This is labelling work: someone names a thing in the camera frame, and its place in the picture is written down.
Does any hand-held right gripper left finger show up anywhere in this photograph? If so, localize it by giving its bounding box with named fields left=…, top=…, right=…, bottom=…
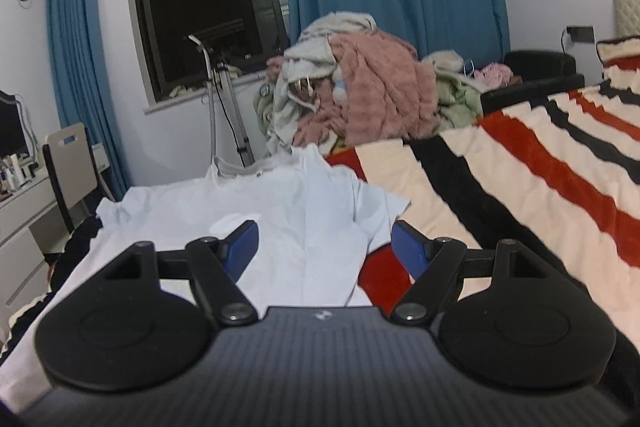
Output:
left=92, top=219, right=261, bottom=327

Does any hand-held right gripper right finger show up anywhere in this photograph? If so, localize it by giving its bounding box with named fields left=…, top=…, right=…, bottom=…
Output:
left=390, top=219, right=551, bottom=327

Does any white t-shirt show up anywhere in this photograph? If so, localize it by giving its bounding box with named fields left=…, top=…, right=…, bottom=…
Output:
left=0, top=143, right=412, bottom=413

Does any red black cream striped blanket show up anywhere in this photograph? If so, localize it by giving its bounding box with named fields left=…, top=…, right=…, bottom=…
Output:
left=0, top=36, right=640, bottom=408

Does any garment steamer stand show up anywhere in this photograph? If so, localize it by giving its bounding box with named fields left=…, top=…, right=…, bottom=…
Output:
left=189, top=34, right=256, bottom=168

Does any grey backed chair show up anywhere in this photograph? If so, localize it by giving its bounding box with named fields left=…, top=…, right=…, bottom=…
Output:
left=42, top=123, right=114, bottom=233

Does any cream cloth beside armchair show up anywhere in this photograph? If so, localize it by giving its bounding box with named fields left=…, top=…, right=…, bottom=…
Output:
left=422, top=50, right=467, bottom=74

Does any pink cloth on armchair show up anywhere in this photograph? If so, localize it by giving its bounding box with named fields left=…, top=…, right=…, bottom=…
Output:
left=474, top=63, right=522, bottom=88

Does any grey hoodie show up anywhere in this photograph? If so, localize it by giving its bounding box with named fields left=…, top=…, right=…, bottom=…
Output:
left=281, top=39, right=342, bottom=81

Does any black armchair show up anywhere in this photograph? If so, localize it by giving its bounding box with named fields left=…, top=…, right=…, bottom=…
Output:
left=480, top=49, right=586, bottom=115

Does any white dressing desk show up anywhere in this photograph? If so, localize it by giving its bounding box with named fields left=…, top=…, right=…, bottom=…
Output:
left=0, top=156, right=112, bottom=308

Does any cream cloth atop pile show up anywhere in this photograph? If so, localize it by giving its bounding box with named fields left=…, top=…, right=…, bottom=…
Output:
left=299, top=12, right=377, bottom=44

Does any group of cosmetic bottles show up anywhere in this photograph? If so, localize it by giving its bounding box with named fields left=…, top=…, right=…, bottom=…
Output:
left=0, top=152, right=39, bottom=198

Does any narrow blue curtain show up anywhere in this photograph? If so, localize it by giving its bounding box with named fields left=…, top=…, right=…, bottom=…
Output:
left=46, top=0, right=134, bottom=202

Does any cream quilted headboard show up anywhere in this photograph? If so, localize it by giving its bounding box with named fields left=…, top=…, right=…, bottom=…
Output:
left=612, top=0, right=640, bottom=44

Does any wavy frame vanity mirror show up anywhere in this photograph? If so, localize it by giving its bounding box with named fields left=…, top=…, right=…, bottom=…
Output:
left=0, top=89, right=39, bottom=158

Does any black wall charger plug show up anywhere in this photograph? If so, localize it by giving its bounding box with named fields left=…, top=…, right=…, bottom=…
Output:
left=561, top=25, right=596, bottom=46

